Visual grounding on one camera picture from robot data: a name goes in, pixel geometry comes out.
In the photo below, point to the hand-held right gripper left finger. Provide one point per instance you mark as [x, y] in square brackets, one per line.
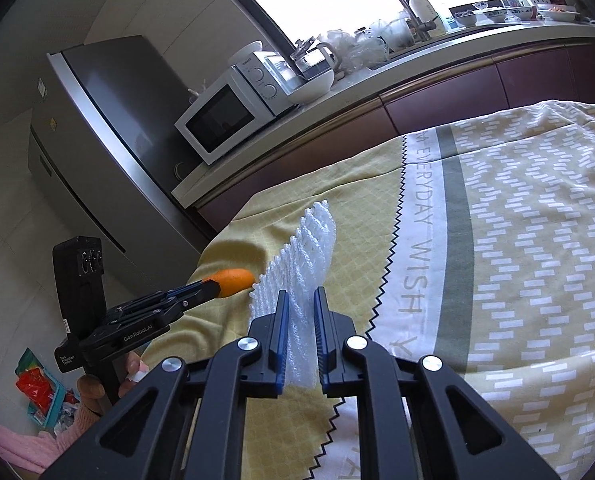
[280, 340]

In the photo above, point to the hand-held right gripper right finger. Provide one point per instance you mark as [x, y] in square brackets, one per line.
[322, 340]

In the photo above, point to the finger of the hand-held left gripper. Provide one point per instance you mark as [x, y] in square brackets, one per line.
[177, 300]

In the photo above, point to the orange fruit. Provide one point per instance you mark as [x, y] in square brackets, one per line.
[237, 281]

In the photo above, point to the white foam fruit net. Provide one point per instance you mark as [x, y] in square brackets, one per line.
[307, 260]

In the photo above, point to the person's left hand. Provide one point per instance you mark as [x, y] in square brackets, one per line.
[135, 372]

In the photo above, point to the red packaging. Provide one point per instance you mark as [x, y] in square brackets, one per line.
[37, 390]

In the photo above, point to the teal plastic basket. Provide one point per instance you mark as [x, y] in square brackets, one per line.
[59, 405]

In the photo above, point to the grey refrigerator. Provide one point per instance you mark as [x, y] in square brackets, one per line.
[102, 125]

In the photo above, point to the white microwave oven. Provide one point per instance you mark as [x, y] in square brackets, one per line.
[212, 125]

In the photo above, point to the yellow patterned tablecloth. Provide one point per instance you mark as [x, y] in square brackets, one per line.
[502, 260]

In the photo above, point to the large white bowl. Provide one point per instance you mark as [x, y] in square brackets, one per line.
[310, 90]

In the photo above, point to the maroon kitchen cabinet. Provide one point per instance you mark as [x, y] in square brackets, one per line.
[452, 95]

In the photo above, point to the clear electric kettle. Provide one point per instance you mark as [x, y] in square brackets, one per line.
[322, 60]

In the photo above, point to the crumpled clear plastic bags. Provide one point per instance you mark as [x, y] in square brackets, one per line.
[372, 42]

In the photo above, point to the metal faucet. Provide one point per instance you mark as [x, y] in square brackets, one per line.
[420, 27]

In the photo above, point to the white soap bottle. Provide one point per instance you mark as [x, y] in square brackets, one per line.
[421, 7]

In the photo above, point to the group of ceramic bowls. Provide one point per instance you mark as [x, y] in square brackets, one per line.
[517, 12]

